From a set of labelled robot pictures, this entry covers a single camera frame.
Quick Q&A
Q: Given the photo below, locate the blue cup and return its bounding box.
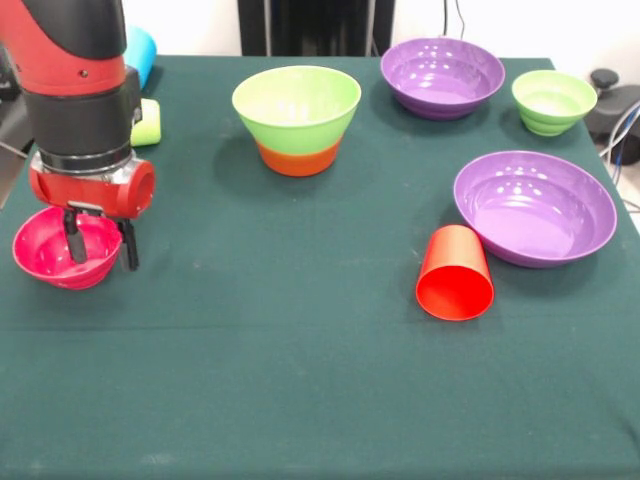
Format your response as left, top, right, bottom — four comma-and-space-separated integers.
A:
123, 25, 158, 92

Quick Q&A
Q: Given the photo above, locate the yellow-green cup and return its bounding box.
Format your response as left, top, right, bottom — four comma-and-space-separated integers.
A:
129, 97, 163, 148

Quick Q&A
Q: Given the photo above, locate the large green bowl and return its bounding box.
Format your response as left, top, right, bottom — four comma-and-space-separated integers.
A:
231, 65, 363, 154

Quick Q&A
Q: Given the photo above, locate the orange bowl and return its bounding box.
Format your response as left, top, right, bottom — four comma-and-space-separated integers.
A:
256, 137, 344, 178

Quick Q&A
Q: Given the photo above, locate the black cable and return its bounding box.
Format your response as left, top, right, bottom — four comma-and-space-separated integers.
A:
442, 0, 469, 41

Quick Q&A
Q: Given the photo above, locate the white cable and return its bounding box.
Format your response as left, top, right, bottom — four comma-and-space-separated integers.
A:
598, 112, 640, 159

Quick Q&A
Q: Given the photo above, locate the small green bowl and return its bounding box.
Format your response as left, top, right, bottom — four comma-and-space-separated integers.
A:
511, 69, 599, 137

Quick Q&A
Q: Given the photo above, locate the pink bowl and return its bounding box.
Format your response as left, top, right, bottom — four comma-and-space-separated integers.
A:
12, 205, 124, 291

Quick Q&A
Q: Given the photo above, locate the black chair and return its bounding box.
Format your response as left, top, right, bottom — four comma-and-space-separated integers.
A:
588, 68, 640, 166
0, 47, 36, 157

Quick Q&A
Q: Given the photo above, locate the blue cable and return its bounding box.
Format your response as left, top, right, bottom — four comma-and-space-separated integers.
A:
610, 99, 640, 169

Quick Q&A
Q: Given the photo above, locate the red cup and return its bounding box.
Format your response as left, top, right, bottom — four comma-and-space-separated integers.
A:
415, 224, 496, 322

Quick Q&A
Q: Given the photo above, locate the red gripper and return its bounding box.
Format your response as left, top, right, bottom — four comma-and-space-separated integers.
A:
28, 152, 157, 273

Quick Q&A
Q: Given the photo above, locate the dark green tablecloth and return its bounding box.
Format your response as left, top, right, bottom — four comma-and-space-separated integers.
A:
0, 53, 640, 480

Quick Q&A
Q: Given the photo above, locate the purple bowl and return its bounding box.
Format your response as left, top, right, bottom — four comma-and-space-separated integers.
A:
379, 37, 506, 121
453, 150, 619, 269

